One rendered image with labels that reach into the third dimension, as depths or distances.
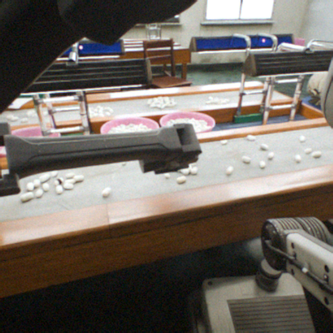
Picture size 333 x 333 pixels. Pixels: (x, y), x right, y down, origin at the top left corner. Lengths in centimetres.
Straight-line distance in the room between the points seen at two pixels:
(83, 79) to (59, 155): 42
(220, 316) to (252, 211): 32
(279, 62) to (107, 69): 59
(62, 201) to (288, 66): 89
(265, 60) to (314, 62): 20
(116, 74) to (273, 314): 85
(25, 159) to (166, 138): 26
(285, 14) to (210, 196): 658
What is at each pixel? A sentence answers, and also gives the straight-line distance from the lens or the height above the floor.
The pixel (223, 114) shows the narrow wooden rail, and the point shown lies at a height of 73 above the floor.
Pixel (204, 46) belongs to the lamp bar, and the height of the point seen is 107.
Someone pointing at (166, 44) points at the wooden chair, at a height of 84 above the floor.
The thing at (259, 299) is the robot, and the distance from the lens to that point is 96.
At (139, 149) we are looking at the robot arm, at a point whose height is 102.
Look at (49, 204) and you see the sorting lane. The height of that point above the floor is 74.
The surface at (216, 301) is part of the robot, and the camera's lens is 92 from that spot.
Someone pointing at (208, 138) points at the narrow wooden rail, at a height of 76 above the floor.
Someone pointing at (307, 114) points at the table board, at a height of 70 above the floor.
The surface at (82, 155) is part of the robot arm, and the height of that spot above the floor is 104.
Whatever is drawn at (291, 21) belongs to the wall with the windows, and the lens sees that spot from 732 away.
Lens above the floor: 126
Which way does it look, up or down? 32 degrees down
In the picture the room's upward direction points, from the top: straight up
